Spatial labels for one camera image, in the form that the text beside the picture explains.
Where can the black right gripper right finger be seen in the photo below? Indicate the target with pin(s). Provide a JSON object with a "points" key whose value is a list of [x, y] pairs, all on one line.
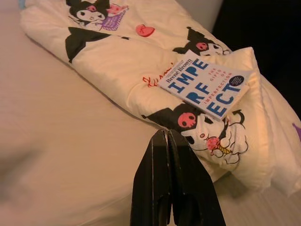
{"points": [[190, 188]]}

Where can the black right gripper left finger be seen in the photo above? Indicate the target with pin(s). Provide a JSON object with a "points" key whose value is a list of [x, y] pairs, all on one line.
{"points": [[150, 188]]}

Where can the white blue lettered book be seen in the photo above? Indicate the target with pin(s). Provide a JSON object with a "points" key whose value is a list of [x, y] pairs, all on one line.
{"points": [[200, 87]]}

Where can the beige sheeted mattress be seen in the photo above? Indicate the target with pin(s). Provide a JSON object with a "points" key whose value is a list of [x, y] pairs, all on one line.
{"points": [[70, 141]]}

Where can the cream cartoon print duvet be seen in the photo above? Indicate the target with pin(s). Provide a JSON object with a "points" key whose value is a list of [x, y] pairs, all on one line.
{"points": [[117, 58]]}

